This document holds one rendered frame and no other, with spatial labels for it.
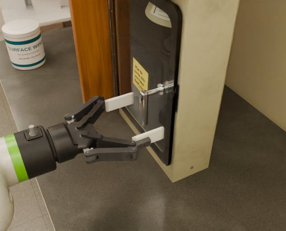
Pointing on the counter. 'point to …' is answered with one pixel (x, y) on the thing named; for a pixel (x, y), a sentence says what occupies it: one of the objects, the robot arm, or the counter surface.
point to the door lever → (143, 101)
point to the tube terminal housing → (199, 83)
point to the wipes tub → (24, 44)
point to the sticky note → (139, 76)
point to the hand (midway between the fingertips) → (143, 115)
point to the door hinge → (111, 47)
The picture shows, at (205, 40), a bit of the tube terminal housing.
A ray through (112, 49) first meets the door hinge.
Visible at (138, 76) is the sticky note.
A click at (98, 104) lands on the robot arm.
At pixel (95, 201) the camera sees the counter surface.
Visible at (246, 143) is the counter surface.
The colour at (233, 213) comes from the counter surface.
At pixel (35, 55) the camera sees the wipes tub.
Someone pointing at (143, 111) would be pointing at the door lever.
